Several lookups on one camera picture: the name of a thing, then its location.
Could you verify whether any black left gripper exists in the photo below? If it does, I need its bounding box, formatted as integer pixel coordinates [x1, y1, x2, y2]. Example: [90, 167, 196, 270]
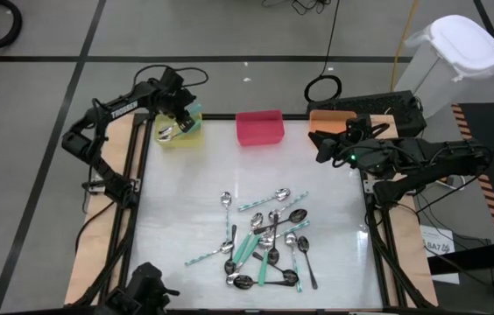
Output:
[155, 78, 196, 132]

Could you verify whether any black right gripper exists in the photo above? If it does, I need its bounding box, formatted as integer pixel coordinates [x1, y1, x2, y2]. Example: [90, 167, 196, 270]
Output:
[307, 132, 387, 170]

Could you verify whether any yellow plastic bin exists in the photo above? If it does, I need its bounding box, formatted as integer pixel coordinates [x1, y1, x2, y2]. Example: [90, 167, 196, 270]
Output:
[153, 111, 205, 149]

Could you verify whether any orange plastic bin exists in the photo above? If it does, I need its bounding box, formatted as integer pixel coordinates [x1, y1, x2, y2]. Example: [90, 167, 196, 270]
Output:
[308, 109, 359, 135]

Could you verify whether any pink plastic bin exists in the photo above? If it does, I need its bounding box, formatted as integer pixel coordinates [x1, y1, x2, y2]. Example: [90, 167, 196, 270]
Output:
[235, 108, 286, 147]

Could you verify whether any black computer case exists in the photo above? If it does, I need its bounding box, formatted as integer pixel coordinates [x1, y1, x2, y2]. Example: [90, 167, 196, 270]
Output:
[307, 90, 428, 139]

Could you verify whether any white and yellow power strip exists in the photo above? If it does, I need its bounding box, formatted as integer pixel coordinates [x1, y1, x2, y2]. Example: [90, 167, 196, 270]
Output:
[438, 173, 468, 191]

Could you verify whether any white paper label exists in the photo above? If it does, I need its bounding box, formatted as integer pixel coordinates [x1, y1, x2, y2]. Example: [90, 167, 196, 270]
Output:
[420, 225, 461, 285]

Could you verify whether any black hazard-striped floor mat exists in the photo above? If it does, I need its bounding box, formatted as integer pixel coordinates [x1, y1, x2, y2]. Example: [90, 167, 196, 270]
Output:
[450, 102, 494, 242]

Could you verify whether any white lidded trash can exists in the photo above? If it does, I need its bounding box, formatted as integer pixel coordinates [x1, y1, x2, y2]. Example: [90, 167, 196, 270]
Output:
[393, 14, 494, 120]

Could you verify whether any black coiled hanging cable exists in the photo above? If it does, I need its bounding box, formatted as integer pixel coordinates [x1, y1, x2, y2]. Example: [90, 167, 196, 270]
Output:
[303, 0, 343, 104]

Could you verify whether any yellow hanging cable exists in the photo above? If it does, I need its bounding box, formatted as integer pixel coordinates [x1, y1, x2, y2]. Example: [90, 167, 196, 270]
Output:
[389, 0, 420, 94]

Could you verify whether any black tangled floor cable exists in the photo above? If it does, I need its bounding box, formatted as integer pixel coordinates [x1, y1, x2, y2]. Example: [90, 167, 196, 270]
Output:
[260, 0, 332, 17]

